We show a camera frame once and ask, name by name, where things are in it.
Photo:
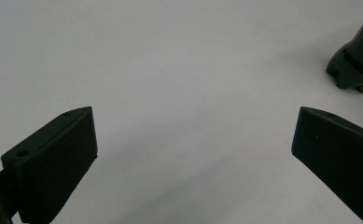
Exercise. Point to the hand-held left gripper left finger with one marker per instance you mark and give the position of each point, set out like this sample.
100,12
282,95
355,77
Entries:
54,161

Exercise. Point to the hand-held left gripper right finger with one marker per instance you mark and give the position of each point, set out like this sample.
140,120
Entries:
341,155

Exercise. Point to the cola bottle with red label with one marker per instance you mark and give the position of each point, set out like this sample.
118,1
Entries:
358,59

